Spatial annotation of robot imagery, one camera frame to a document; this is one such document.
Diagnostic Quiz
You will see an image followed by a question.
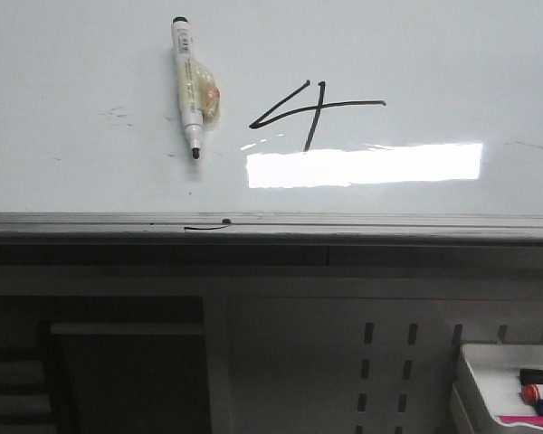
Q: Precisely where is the white black-tipped whiteboard marker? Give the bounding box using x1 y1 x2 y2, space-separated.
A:
171 16 221 160

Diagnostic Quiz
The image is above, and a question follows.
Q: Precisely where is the white whiteboard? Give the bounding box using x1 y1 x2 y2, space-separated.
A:
0 1 543 216

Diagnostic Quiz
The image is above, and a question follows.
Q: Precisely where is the white slotted pegboard panel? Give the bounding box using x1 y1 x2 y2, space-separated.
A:
214 296 543 433

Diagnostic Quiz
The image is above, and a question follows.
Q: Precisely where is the white plastic storage tray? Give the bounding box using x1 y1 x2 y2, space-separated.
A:
450 344 543 433

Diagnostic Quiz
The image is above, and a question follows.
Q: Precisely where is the black marker in tray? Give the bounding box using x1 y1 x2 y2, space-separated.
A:
519 368 543 385

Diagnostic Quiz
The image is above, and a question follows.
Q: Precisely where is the red capped marker in tray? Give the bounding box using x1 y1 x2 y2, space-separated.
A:
520 384 543 406

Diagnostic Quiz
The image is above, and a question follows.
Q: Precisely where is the pink item in tray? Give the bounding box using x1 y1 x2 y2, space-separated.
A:
498 416 543 428

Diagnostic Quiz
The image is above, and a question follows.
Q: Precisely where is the grey aluminium whiteboard frame rail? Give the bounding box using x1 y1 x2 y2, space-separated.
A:
0 212 543 261

